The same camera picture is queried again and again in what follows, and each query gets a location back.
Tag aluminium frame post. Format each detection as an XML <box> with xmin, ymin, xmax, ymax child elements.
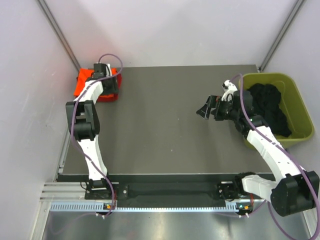
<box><xmin>257</xmin><ymin>0</ymin><xmax>307</xmax><ymax>73</ymax></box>
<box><xmin>35</xmin><ymin>0</ymin><xmax>81</xmax><ymax>71</ymax></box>

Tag folded red t shirt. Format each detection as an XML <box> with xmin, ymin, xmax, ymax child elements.
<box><xmin>97</xmin><ymin>74</ymin><xmax>122</xmax><ymax>102</ymax></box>

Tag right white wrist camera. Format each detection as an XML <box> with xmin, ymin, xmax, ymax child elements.
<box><xmin>221</xmin><ymin>80</ymin><xmax>238</xmax><ymax>102</ymax></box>

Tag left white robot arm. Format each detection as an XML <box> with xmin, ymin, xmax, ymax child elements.
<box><xmin>65</xmin><ymin>62</ymin><xmax>122</xmax><ymax>200</ymax></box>

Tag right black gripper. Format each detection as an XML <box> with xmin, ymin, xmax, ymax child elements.
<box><xmin>196</xmin><ymin>95</ymin><xmax>240</xmax><ymax>122</ymax></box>

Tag orange t shirt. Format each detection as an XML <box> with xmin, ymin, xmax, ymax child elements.
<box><xmin>73</xmin><ymin>67</ymin><xmax>121</xmax><ymax>100</ymax></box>

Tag olive green plastic bin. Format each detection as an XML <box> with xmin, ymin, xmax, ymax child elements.
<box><xmin>243</xmin><ymin>73</ymin><xmax>314</xmax><ymax>149</ymax></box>

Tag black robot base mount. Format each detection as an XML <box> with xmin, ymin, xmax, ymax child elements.
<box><xmin>84</xmin><ymin>173</ymin><xmax>249</xmax><ymax>209</ymax></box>

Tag black t shirt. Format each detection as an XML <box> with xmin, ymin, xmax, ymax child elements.
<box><xmin>247</xmin><ymin>83</ymin><xmax>292</xmax><ymax>138</ymax></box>

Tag left aluminium frame post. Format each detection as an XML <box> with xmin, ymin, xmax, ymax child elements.
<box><xmin>35</xmin><ymin>0</ymin><xmax>81</xmax><ymax>71</ymax></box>

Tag slotted grey cable duct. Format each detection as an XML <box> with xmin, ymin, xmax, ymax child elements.
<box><xmin>49</xmin><ymin>202</ymin><xmax>252</xmax><ymax>213</ymax></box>

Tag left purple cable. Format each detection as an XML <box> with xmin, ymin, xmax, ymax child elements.
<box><xmin>69</xmin><ymin>53</ymin><xmax>124</xmax><ymax>218</ymax></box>

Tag right aluminium frame post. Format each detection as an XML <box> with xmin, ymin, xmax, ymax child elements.
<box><xmin>257</xmin><ymin>0</ymin><xmax>307</xmax><ymax>73</ymax></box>

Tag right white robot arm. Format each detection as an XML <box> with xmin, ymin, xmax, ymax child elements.
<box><xmin>196</xmin><ymin>90</ymin><xmax>320</xmax><ymax>217</ymax></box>

